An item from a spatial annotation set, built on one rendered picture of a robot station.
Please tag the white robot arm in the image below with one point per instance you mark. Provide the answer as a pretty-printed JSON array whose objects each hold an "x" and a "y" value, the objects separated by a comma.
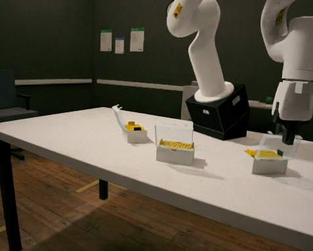
[{"x": 294, "y": 47}]

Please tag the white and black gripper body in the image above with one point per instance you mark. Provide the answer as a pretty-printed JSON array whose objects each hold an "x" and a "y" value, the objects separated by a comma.
[{"x": 292, "y": 106}]

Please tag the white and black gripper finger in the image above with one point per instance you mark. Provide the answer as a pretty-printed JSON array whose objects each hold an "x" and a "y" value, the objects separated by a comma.
[
  {"x": 286, "y": 126},
  {"x": 295, "y": 127}
]

